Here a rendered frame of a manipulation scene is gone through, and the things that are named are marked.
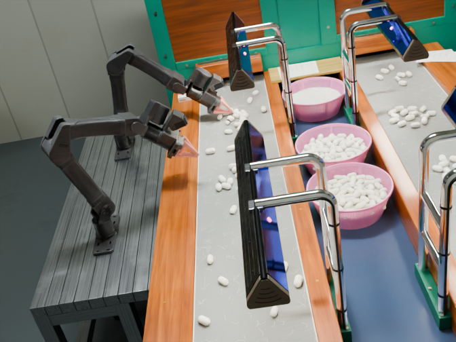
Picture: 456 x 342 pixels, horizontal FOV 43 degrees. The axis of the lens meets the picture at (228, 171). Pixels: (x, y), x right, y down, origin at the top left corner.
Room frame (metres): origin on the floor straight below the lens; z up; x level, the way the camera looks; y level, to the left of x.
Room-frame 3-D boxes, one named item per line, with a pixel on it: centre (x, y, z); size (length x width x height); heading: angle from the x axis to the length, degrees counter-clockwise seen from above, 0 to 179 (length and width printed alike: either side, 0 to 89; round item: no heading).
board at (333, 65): (2.41, -0.43, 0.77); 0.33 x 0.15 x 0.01; 86
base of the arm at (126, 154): (2.21, 0.41, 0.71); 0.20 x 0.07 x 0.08; 177
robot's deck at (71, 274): (1.90, 0.18, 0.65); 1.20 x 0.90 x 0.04; 177
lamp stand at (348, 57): (2.01, -0.60, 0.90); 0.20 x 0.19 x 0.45; 176
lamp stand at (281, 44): (2.04, -0.20, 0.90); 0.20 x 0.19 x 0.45; 176
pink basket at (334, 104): (2.20, -0.42, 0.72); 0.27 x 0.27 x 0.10
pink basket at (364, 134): (1.76, -0.38, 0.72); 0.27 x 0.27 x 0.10
